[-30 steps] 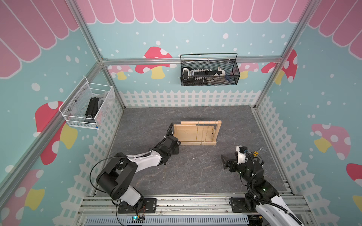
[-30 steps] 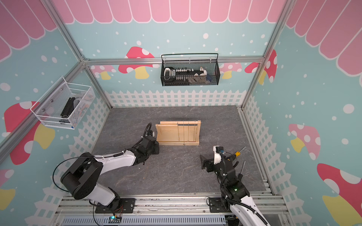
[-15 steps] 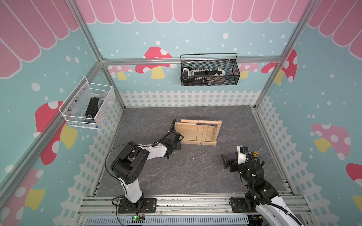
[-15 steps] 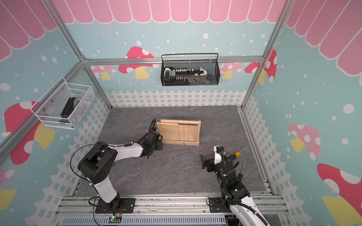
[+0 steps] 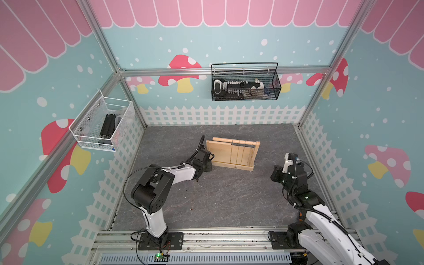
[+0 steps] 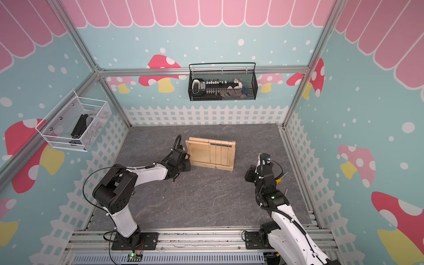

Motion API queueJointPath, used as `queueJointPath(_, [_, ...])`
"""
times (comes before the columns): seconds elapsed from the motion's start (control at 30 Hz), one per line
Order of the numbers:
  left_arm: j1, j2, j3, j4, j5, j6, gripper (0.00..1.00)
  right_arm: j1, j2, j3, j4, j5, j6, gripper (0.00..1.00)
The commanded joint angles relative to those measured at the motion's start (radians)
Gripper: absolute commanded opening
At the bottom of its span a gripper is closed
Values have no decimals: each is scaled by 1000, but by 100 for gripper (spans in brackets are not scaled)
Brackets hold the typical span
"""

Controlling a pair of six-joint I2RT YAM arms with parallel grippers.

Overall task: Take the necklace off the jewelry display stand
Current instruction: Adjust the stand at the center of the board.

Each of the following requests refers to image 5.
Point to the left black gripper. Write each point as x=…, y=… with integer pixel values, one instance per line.
x=208, y=165

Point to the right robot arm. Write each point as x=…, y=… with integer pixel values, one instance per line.
x=317, y=230

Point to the white wire mesh basket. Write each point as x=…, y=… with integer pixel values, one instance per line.
x=86, y=127

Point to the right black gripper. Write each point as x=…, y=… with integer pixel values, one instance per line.
x=277, y=172

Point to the green lit circuit board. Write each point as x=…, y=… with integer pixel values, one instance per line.
x=161, y=257

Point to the wooden jewelry display stand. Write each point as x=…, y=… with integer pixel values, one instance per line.
x=232, y=153

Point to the black box in white basket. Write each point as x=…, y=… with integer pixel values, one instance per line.
x=108, y=126

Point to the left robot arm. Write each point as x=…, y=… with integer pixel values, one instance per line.
x=151, y=191

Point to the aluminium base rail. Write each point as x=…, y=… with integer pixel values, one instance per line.
x=225, y=246

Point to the black wire mesh basket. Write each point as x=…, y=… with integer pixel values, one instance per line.
x=247, y=81

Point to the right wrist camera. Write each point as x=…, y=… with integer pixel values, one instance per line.
x=290, y=159

